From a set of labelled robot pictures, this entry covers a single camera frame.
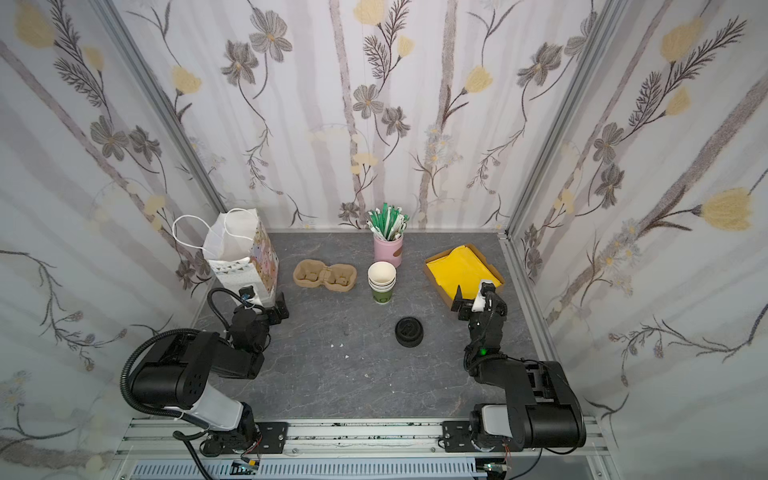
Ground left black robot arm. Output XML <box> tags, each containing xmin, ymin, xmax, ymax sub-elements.
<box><xmin>119</xmin><ymin>290</ymin><xmax>289</xmax><ymax>458</ymax></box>

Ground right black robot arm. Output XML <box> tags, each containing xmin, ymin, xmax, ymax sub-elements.
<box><xmin>451</xmin><ymin>281</ymin><xmax>587</xmax><ymax>455</ymax></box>

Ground brown cardboard tray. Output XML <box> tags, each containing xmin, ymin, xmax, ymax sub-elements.
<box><xmin>423</xmin><ymin>242</ymin><xmax>506</xmax><ymax>311</ymax></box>

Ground brown pulp cup carrier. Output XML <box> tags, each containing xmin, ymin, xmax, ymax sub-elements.
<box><xmin>292</xmin><ymin>259</ymin><xmax>357</xmax><ymax>293</ymax></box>

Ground stack of black lids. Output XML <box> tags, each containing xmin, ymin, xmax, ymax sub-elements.
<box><xmin>395</xmin><ymin>317</ymin><xmax>424</xmax><ymax>348</ymax></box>

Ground white cartoon paper gift bag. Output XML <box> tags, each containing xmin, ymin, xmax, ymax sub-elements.
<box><xmin>187</xmin><ymin>208</ymin><xmax>279</xmax><ymax>307</ymax></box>

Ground stacked green paper cups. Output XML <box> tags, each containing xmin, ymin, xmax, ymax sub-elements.
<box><xmin>367</xmin><ymin>261</ymin><xmax>397</xmax><ymax>305</ymax></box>

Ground pink cup holder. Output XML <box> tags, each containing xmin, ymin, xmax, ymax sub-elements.
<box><xmin>373</xmin><ymin>236</ymin><xmax>403</xmax><ymax>268</ymax></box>

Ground green white straw bundle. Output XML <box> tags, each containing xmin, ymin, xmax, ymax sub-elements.
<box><xmin>367</xmin><ymin>203</ymin><xmax>410</xmax><ymax>242</ymax></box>

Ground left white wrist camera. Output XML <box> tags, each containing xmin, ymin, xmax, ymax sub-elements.
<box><xmin>238</xmin><ymin>285</ymin><xmax>263</xmax><ymax>308</ymax></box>

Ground aluminium mounting rail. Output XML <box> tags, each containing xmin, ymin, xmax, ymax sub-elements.
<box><xmin>103</xmin><ymin>418</ymin><xmax>621</xmax><ymax>479</ymax></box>

